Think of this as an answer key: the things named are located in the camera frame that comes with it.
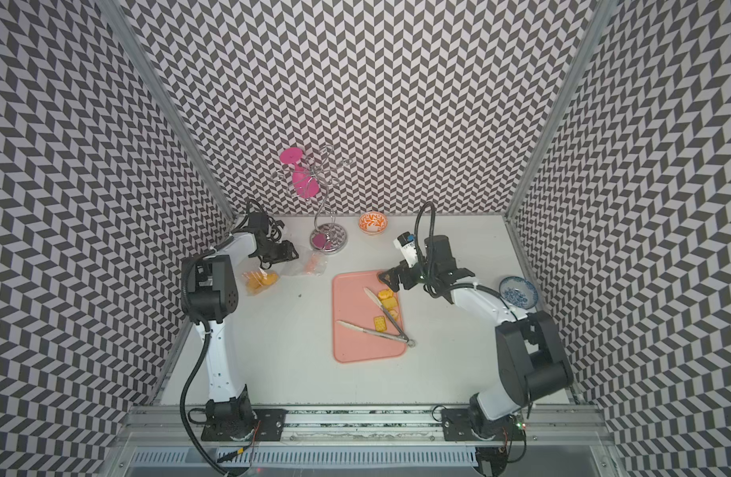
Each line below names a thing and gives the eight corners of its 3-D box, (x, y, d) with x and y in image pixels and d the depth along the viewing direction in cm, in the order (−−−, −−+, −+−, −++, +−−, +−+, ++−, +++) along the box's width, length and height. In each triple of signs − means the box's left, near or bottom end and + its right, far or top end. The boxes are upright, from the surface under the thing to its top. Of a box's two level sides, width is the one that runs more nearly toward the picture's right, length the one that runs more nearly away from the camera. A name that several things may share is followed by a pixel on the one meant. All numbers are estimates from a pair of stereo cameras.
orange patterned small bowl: (359, 234, 114) (358, 228, 111) (360, 219, 120) (359, 212, 117) (386, 235, 114) (386, 228, 111) (386, 219, 120) (386, 212, 117)
